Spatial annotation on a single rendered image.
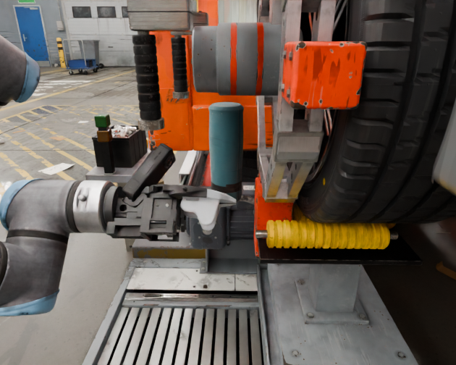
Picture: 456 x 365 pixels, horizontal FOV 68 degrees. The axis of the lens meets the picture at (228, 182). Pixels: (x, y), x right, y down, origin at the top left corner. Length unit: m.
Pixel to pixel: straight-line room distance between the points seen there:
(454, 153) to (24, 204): 0.58
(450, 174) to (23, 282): 0.55
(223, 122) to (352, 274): 0.49
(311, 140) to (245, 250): 0.91
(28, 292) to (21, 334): 0.80
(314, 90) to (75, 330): 1.13
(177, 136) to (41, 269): 0.75
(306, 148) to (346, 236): 0.28
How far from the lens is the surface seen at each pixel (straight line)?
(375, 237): 0.75
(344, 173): 0.50
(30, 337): 1.37
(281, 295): 1.02
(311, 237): 0.71
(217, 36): 0.69
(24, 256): 0.59
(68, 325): 1.35
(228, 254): 1.37
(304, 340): 0.91
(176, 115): 1.20
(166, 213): 0.55
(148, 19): 0.56
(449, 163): 0.39
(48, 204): 0.61
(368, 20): 0.45
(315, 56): 0.39
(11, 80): 0.98
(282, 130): 0.49
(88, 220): 0.59
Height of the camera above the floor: 0.88
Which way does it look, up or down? 23 degrees down
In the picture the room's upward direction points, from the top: straight up
